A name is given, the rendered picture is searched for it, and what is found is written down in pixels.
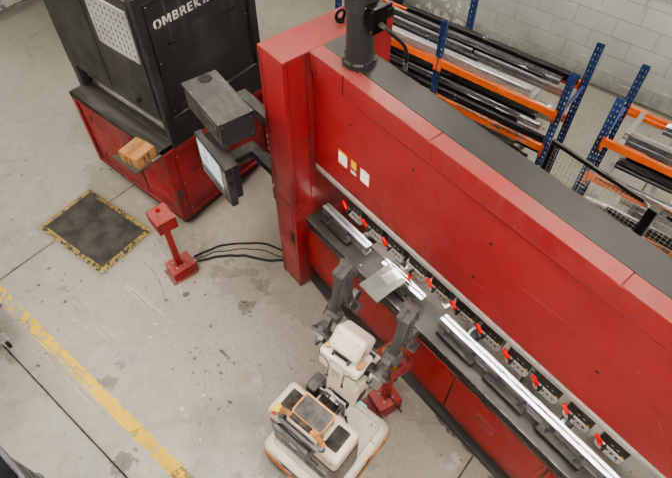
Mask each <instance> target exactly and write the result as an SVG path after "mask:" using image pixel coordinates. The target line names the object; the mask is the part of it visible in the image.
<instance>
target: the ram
mask: <svg viewBox="0 0 672 478"><path fill-rule="evenodd" d="M313 96H314V124H315V153H316V163H317V164H318V165H319V166H320V167H321V168H322V169H324V170H325V171H326V172H327V173H328V174H329V175H330V176H331V177H332V178H334V179H335V180H336V181H337V182H338V183H339V184H340V185H341V186H342V187H344V188H345V189H346V190H347V191H348V192H349V193H350V194H351V195H352V196H354V197H355V198H356V199H357V200H358V201H359V202H360V203H361V204H362V205H364V206H365V207H366V208H367V209H368V210H369V211H370V212H371V213H372V214H374V215H375V216H376V217H377V218H378V219H379V220H380V221H381V222H382V223H384V224H385V225H386V226H387V227H388V228H389V229H390V230H391V231H392V232H394V233H395V234H396V235H397V236H398V237H399V238H400V239H401V240H402V241H404V242H405V243H406V244H407V245H408V246H409V247H410V248H411V249H412V250H413V251H415V252H416V253H417V254H418V255H419V256H420V257H421V258H422V259H423V260H425V261H426V262H427V263H428V264H429V265H430V266H431V267H432V268H433V269H435V270H436V271H437V272H438V273H439V274H440V275H441V276H442V277H443V278H445V279H446V280H447V281H448V282H449V283H450V284H451V285H452V286H453V287H455V288H456V289H457V290H458V291H459V292H460V293H461V294H462V295H463V296H465V297H466V298H467V299H468V300H469V301H470V302H471V303H472V304H473V305H475V306H476V307H477V308H478V309H479V310H480V311H481V312H482V313H483V314H485V315H486V316H487V317H488V318H489V319H490V320H491V321H492V322H493V323H495V324H496V325H497V326H498V327H499V328H500V329H501V330H502V331H503V332H505V333H506V334H507V335H508V336H509V337H510V338H511V339H512V340H513V341H515V342H516V343H517V344H518V345H519V346H520V347H521V348H522V349H523V350H525V351H526V352H527V353H528V354H529V355H530V356H531V357H532V358H533V359H535V360H536V361H537V362H538V363H539V364H540V365H541V366H542V367H543V368H544V369H546V370H547V371H548V372H549V373H550V374H551V375H552V376H553V377H554V378H556V379H557V380H558V381H559V382H560V383H561V384H562V385H563V386H564V387H566V388H567V389H568V390H569V391H570V392H571V393H572V394H573V395H574V396H576V397H577V398H578V399H579V400H580V401H581V402H582V403H583V404H584V405H586V406H587V407H588V408H589V409H590V410H591V411H592V412H593V413H594V414H596V415H597V416H598V417H599V418H600V419H601V420H602V421H603V422H604V423H606V424H607V425H608V426H609V427H610V428H611V429H612V430H613V431H614V432H616V433H617V434H618V435H619V436H620V437H621V438H622V439H623V440H624V441H626V442H627V443H628V444H629V445H630V446H631V447H632V448H633V449H634V450H636V451H637V452H638V453H639V454H640V455H641V456H642V457H643V458H644V459H646V460H647V461H648V462H649V463H650V464H651V465H652V466H653V467H654V468H656V469H657V470H658V471H659V472H660V473H661V474H662V475H663V476H664V477H665V478H672V353H671V352H670V351H669V350H667V349H666V348H665V347H663V346H662V345H661V344H660V343H658V342H657V341H656V340H654V339H653V338H652V337H651V336H649V335H648V334H647V333H645V332H644V331H643V330H642V329H640V328H639V327H638V326H636V325H635V324H634V323H633V322H631V321H630V320H629V319H627V318H626V317H625V316H624V315H622V314H621V313H620V312H618V311H617V310H616V309H615V308H613V307H612V306H611V305H610V304H608V303H607V302H606V301H604V300H603V299H602V298H601V297H599V296H598V295H597V294H595V293H594V292H593V291H592V290H590V289H589V288H588V287H586V286H585V285H584V284H583V283H581V282H580V281H579V280H577V279H576V278H575V277H574V276H572V275H571V274H570V273H568V272H567V271H566V270H565V269H563V268H562V267H561V266H559V265H558V264H557V263H556V262H554V261H553V260H552V259H550V258H549V257H548V256H547V255H545V254H544V253H543V252H541V251H540V250H539V249H538V248H536V247H535V246H534V245H533V244H531V243H530V242H529V241H527V240H526V239H525V238H524V237H522V236H521V235H520V234H518V233H517V232H516V231H515V230H513V229H512V228H511V227H509V226H508V225H507V224H506V223H504V222H503V221H502V220H500V219H499V218H498V217H497V216H495V215H494V214H493V213H491V212H490V211H489V210H488V209H486V208H485V207H484V206H482V205H481V204H480V203H479V202H477V201H476V200H475V199H473V198H472V197H471V196H470V195H468V194H467V193H466V192H465V191H463V190H462V189H461V188H459V187H458V186H457V185H456V184H454V183H453V182H452V181H450V180H449V179H448V178H447V177H445V176H444V175H443V174H441V173H440V172H439V171H438V170H436V169H435V168H434V167H432V166H431V165H430V164H429V163H427V162H426V161H425V160H423V159H422V158H421V157H420V156H418V155H417V154H416V153H414V152H413V151H412V150H411V149H409V148H408V147H407V146H405V145H404V144H403V143H402V142H400V141H399V140H398V139H397V138H395V137H394V136H393V135H391V134H390V133H389V132H388V131H386V130H385V129H384V128H382V127H381V126H380V125H379V124H377V123H376V122H375V121H373V120H372V119H371V118H370V117H368V116H367V115H366V114H364V113H363V112H362V111H361V110H359V109H358V108H357V107H355V106H354V105H353V104H352V103H350V102H349V101H348V100H346V99H345V98H344V97H343V96H341V95H340V94H339V93H338V92H336V91H335V90H334V89H332V88H331V87H330V86H329V85H327V84H326V83H325V82H323V81H322V80H321V79H320V78H318V77H317V76H316V75H314V74H313ZM339 149H340V150H341V151H342V152H343V153H344V154H346V155H347V169H346V168H345V167H344V166H343V165H342V164H341V163H340V162H338V157H339ZM351 159H352V160H353V161H354V162H355V163H356V171H355V170H354V169H353V168H352V167H351ZM360 167H361V168H362V169H363V170H364V171H366V172H367V173H368V174H369V175H370V177H369V187H367V186H366V185H365V184H364V183H363V182H362V181H361V180H360ZM316 169H317V170H318V171H319V172H320V173H321V174H323V175H324V176H325V177H326V178H327V179H328V180H329V181H330V182H331V183H332V184H334V185H335V186H336V187H337V188H338V189H339V190H340V191H341V192H342V193H343V194H345V195H346V196H347V197H348V198H349V199H350V200H351V201H352V202H353V203H354V204H356V205H357V206H358V207H359V208H360V209H361V210H362V211H363V212H364V213H365V214H367V215H368V216H369V217H370V218H371V219H372V220H373V221H374V222H375V223H376V224H378V225H379V226H380V227H381V228H382V229H383V230H384V231H385V232H386V233H388V234H389V235H390V236H391V237H392V238H393V239H394V240H395V241H396V242H397V243H399V244H400V245H401V246H402V247H403V248H404V249H405V250H406V251H407V252H408V253H410V254H411V255H412V256H413V257H414V258H415V259H416V260H417V261H418V262H419V263H421V264H422V265H423V266H424V267H425V268H426V269H427V270H428V271H429V272H430V273H432V274H433V275H434V276H435V277H436V278H437V279H438V280H439V281H440V282H441V283H443V284H444V285H445V286H446V287H447V288H448V289H449V290H450V291H451V292H452V293H454V294H455V295H456V296H457V297H458V298H459V299H460V300H461V301H462V302H463V303H465V304H466V305H467V306H468V307H469V308H470V309H471V310H472V311H473V312H474V313H476V314H477V315H478V316H479V317H480V318H481V319H482V320H483V321H484V322H485V323H487V324H488V325H489V326H490V327H491V328H492V329H493V330H494V331H495V332H496V333H498V334H499V335H500V336H501V337H502V338H503V339H504V340H505V341H506V342H507V343H509V344H510V345H511V346H512V347H513V348H514V349H515V350H516V351H517V352H518V353H520V354H521V355H522V356H523V357H524V358H525V359H526V360H527V361H528V362H529V363H531V364H532V365H533V366H534V367H535V368H536V369H537V370H538V371H539V372H540V373H542V374H543V375H544V376H545V377H546V378H547V379H548V380H549V381H550V382H551V383H553V384H554V385H555V386H556V387H557V388H558V389H559V390H560V391H561V392H562V393H564V394H565V395H566V396H567V397H568V398H569V399H570V400H571V401H572V402H573V403H575V404H576V405H577V406H578V407H579V408H580V409H581V410H582V411H583V412H584V413H586V414H587V415H588V416H589V417H590V418H591V419H592V420H593V421H594V422H595V423H597V424H598V425H599V426H600V427H601V428H602V429H603V430H604V431H605V432H606V433H608V434H609V435H610V436H611V437H612V438H613V439H614V440H615V441H616V442H617V443H619V444H620V445H621V446H622V447H623V448H624V449H625V450H626V451H627V452H628V453H630V454H631V455H632V456H633V457H634V458H635V459H636V460H637V461H638V462H639V463H641V464H642V465H643V466H644V467H645V468H646V469H647V470H648V471H649V472H650V473H652V474H653V475H654V476H655V477H656V478H660V477H659V476H658V475H657V474H656V473H655V472H654V471H653V470H651V469H650V468H649V467H648V466H647V465H646V464H645V463H644V462H643V461H642V460H640V459H639V458H638V457H637V456H636V455H635V454H634V453H633V452H632V451H630V450H629V449H628V448H627V447H626V446H625V445H624V444H623V443H622V442H621V441H619V440H618V439H617V438H616V437H615V436H614V435H613V434H612V433H611V432H609V431H608V430H607V429H606V428H605V427H604V426H603V425H602V424H601V423H600V422H598V421H597V420H596V419H595V418H594V417H593V416H592V415H591V414H590V413H589V412H587V411H586V410H585V409H584V408H583V407H582V406H581V405H580V404H579V403H577V402H576V401H575V400H574V399H573V398H572V397H571V396H570V395H569V394H568V393H566V392H565V391H564V390H563V389H562V388H561V387H560V386H559V385H558V384H556V383H555V382H554V381H553V380H552V379H551V378H550V377H549V376H548V375H547V374H545V373H544V372H543V371H542V370H541V369H540V368H539V367H538V366H537V365H535V364H534V363H533V362H532V361H531V360H530V359H529V358H528V357H527V356H526V355H524V354H523V353H522V352H521V351H520V350H519V349H518V348H517V347H516V346H514V345H513V344H512V343H511V342H510V341H509V340H508V339H507V338H506V337H505V336H503V335H502V334H501V333H500V332H499V331H498V330H497V329H496V328H495V327H493V326H492V325H491V324H490V323H489V322H488V321H487V320H486V319H485V318H484V317H482V316H481V315H480V314H479V313H478V312H477V311H476V310H475V309H474V308H473V307H471V306H470V305H469V304H468V303H467V302H466V301H465V300H464V299H463V298H461V297H460V296H459V295H458V294H457V293H456V292H455V291H454V290H453V289H452V288H450V287H449V286H448V285H447V284H446V283H445V282H444V281H443V280H442V279H440V278H439V277H438V276H437V275H436V274H435V273H434V272H433V271H432V270H431V269H429V268H428V267H427V266H426V265H425V264H424V263H423V262H422V261H421V260H419V259H418V258H417V257H416V256H415V255H414V254H413V253H412V252H411V251H410V250H408V249H407V248H406V247H405V246H404V245H403V244H402V243H401V242H400V241H398V240H397V239H396V238H395V237H394V236H393V235H392V234H391V233H390V232H389V231H387V230H386V229H385V228H384V227H383V226H382V225H381V224H380V223H379V222H378V221H376V220H375V219H374V218H373V217H372V216H371V215H370V214H369V213H368V212H366V211H365V210H364V209H363V208H362V207H361V206H360V205H359V204H358V203H357V202H355V201H354V200H353V199H352V198H351V197H350V196H349V195H348V194H347V193H345V192H344V191H343V190H342V189H341V188H340V187H339V186H338V185H337V184H336V183H334V182H333V181H332V180H331V179H330V178H329V177H328V176H327V175H326V174H324V173H323V172H322V171H321V170H320V169H319V168H318V167H317V166H316ZM351 169H352V170H353V171H354V172H356V176H355V175H353V174H352V173H351Z"/></svg>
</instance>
